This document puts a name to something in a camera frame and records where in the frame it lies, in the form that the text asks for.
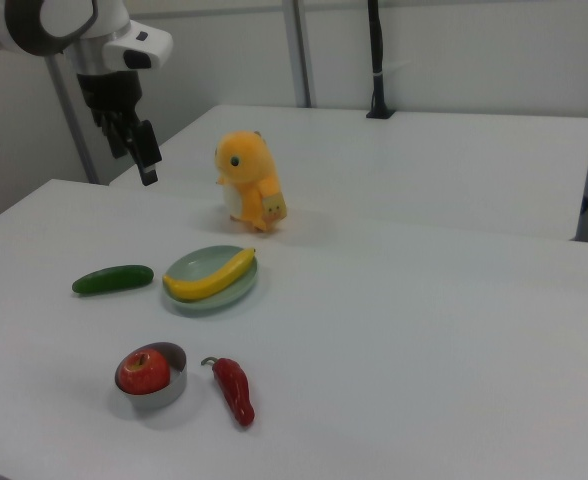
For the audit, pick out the orange plush toy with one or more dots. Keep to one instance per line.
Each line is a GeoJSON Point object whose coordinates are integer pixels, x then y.
{"type": "Point", "coordinates": [249, 175]}

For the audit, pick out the grey slanted partition post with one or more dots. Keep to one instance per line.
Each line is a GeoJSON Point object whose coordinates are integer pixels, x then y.
{"type": "Point", "coordinates": [76, 140]}

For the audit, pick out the red toy apple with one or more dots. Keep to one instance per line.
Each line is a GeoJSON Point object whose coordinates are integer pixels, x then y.
{"type": "Point", "coordinates": [144, 372]}

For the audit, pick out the grey round bowl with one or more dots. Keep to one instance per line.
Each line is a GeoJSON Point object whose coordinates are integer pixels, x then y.
{"type": "Point", "coordinates": [149, 400]}

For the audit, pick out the green toy cucumber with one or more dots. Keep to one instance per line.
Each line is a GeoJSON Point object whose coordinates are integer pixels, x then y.
{"type": "Point", "coordinates": [114, 280]}

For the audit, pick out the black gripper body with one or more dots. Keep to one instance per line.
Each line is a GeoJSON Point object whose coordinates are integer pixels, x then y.
{"type": "Point", "coordinates": [109, 92]}

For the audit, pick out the red toy chili pepper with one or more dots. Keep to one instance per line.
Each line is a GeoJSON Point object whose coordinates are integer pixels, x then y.
{"type": "Point", "coordinates": [234, 390]}

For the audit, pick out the black camera stand pole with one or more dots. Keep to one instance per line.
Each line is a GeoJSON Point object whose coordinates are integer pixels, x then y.
{"type": "Point", "coordinates": [376, 50]}

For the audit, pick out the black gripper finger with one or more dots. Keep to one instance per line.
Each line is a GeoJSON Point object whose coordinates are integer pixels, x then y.
{"type": "Point", "coordinates": [116, 137]}
{"type": "Point", "coordinates": [146, 150]}

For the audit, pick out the light green plastic plate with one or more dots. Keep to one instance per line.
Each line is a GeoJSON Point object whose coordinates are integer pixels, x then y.
{"type": "Point", "coordinates": [194, 264]}

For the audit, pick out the grey upright partition post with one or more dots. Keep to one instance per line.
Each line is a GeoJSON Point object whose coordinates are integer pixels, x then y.
{"type": "Point", "coordinates": [301, 50]}

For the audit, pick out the yellow toy banana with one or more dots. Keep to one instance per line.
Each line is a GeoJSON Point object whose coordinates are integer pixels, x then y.
{"type": "Point", "coordinates": [209, 282]}

